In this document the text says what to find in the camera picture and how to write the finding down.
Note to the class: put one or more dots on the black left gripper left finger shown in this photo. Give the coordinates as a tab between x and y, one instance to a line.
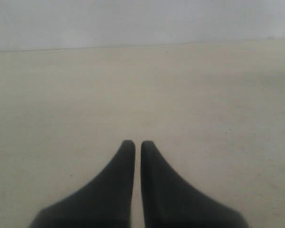
105	202

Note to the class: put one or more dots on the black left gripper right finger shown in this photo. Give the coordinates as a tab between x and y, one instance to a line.
171	202

